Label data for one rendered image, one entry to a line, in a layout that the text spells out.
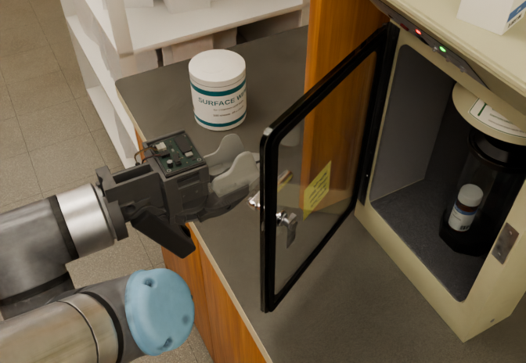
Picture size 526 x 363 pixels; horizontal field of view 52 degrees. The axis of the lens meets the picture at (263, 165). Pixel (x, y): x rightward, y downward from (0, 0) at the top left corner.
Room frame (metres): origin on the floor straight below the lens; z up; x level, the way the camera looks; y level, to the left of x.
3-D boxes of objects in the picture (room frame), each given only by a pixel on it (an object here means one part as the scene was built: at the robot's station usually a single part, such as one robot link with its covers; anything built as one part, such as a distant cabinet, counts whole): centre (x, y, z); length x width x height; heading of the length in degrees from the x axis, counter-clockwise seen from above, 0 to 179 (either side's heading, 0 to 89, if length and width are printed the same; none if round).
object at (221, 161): (0.49, 0.04, 1.33); 0.09 x 0.03 x 0.06; 118
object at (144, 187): (0.42, 0.12, 1.34); 0.12 x 0.08 x 0.09; 118
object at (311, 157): (0.58, -0.09, 1.19); 0.30 x 0.01 x 0.40; 144
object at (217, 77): (1.04, 0.11, 1.02); 0.13 x 0.13 x 0.15
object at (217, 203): (0.43, 0.06, 1.31); 0.09 x 0.05 x 0.02; 118
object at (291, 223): (0.48, -0.04, 1.18); 0.02 x 0.02 x 0.06; 54
